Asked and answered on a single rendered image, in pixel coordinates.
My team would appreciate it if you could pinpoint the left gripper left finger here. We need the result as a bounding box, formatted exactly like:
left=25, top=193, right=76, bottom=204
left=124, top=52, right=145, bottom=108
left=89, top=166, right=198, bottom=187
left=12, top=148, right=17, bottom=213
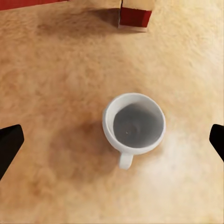
left=0, top=124, right=24, bottom=180

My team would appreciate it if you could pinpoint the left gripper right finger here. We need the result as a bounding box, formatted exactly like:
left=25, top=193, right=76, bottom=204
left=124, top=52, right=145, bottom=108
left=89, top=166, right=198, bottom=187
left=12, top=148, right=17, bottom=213
left=209, top=124, right=224, bottom=162

